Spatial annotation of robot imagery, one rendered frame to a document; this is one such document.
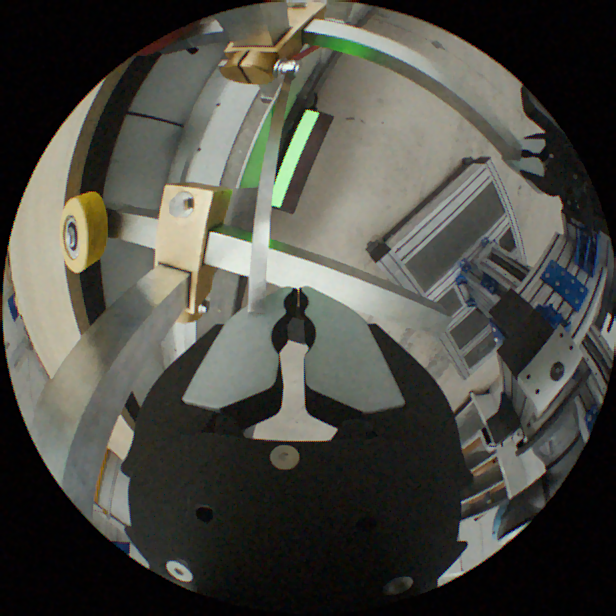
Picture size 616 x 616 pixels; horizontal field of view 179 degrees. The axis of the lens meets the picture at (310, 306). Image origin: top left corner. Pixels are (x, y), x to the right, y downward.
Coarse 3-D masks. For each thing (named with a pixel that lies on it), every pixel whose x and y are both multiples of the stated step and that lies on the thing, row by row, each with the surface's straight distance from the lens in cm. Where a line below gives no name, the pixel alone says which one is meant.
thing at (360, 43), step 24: (216, 24) 30; (312, 24) 25; (336, 24) 25; (168, 48) 33; (336, 48) 25; (360, 48) 24; (384, 48) 24; (408, 48) 26; (408, 72) 25; (432, 72) 24; (456, 96) 25; (480, 120) 27; (504, 144) 29
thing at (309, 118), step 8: (312, 112) 34; (304, 120) 34; (312, 120) 34; (304, 128) 34; (296, 136) 33; (304, 136) 33; (296, 144) 33; (288, 152) 33; (296, 152) 33; (288, 160) 33; (296, 160) 33; (288, 168) 32; (280, 176) 32; (288, 176) 32; (280, 184) 32; (280, 192) 32; (272, 200) 33; (280, 200) 32
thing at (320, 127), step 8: (320, 120) 34; (328, 120) 34; (320, 128) 34; (312, 136) 33; (320, 136) 33; (312, 144) 33; (304, 152) 33; (312, 152) 33; (304, 160) 32; (312, 160) 33; (296, 168) 32; (304, 168) 32; (296, 176) 32; (304, 176) 32; (296, 184) 32; (288, 192) 32; (296, 192) 32; (288, 200) 32; (296, 200) 32; (288, 208) 32
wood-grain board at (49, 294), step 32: (128, 64) 33; (96, 96) 30; (64, 128) 36; (64, 160) 31; (32, 192) 49; (64, 192) 29; (32, 224) 47; (32, 256) 50; (32, 288) 58; (64, 288) 33; (32, 320) 80; (64, 320) 40; (64, 352) 54; (128, 416) 58; (128, 448) 106
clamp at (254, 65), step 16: (288, 16) 25; (304, 16) 25; (320, 16) 28; (288, 32) 22; (240, 48) 22; (256, 48) 21; (272, 48) 21; (288, 48) 22; (224, 64) 22; (240, 64) 21; (256, 64) 20; (272, 64) 21; (240, 80) 24; (256, 80) 23
